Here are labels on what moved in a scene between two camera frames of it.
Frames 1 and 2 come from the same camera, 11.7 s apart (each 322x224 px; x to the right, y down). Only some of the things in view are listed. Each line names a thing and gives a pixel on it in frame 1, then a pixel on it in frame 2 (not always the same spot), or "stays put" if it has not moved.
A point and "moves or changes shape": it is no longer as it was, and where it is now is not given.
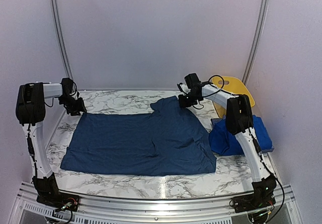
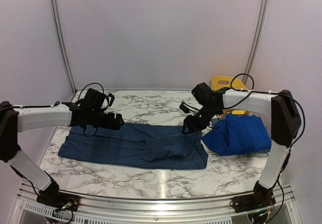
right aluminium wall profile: x=259 y=29 stays put
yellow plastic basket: x=231 y=85 stays put
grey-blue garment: x=165 y=139 moves or changes shape
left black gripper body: x=72 y=105 → x=96 y=121
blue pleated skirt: x=223 y=142 stays put
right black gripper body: x=189 y=101 → x=203 y=121
